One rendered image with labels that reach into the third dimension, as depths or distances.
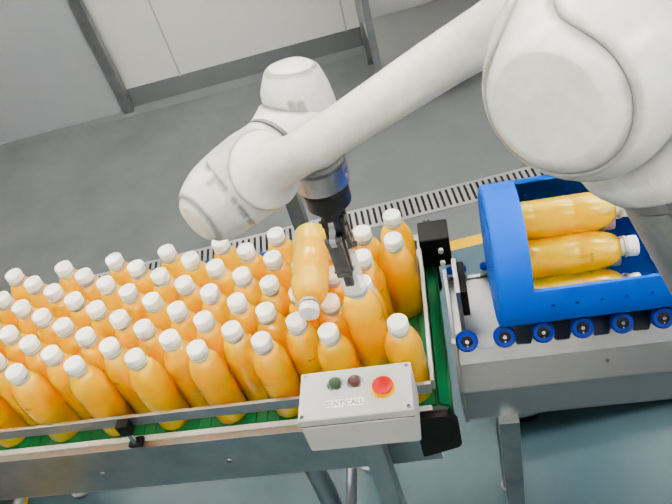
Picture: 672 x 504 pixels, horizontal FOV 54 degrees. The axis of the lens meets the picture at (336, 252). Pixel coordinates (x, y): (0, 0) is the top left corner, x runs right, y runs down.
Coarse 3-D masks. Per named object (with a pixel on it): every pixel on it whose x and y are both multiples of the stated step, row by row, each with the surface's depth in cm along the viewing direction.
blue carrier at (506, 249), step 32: (480, 192) 127; (512, 192) 123; (544, 192) 138; (576, 192) 138; (480, 224) 144; (512, 224) 119; (512, 256) 118; (640, 256) 140; (512, 288) 119; (544, 288) 120; (576, 288) 118; (608, 288) 118; (640, 288) 118; (512, 320) 125; (544, 320) 126
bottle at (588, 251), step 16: (528, 240) 125; (544, 240) 124; (560, 240) 123; (576, 240) 122; (592, 240) 121; (608, 240) 121; (624, 240) 121; (544, 256) 122; (560, 256) 121; (576, 256) 121; (592, 256) 120; (608, 256) 120; (624, 256) 123; (544, 272) 123; (560, 272) 123; (576, 272) 123
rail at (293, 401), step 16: (416, 384) 128; (256, 400) 134; (272, 400) 133; (288, 400) 132; (128, 416) 138; (144, 416) 138; (160, 416) 138; (176, 416) 137; (192, 416) 137; (208, 416) 137; (0, 432) 143; (16, 432) 143; (32, 432) 143; (48, 432) 143; (64, 432) 143
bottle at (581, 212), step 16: (528, 208) 123; (544, 208) 122; (560, 208) 122; (576, 208) 121; (592, 208) 121; (608, 208) 121; (528, 224) 123; (544, 224) 122; (560, 224) 122; (576, 224) 122; (592, 224) 122; (608, 224) 123
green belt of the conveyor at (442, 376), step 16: (432, 272) 161; (432, 288) 156; (432, 304) 153; (416, 320) 150; (432, 320) 149; (432, 336) 146; (448, 368) 141; (448, 384) 138; (432, 400) 134; (448, 400) 134; (256, 416) 141; (272, 416) 140; (80, 432) 149; (96, 432) 148; (144, 432) 145; (160, 432) 144; (0, 448) 150; (16, 448) 150
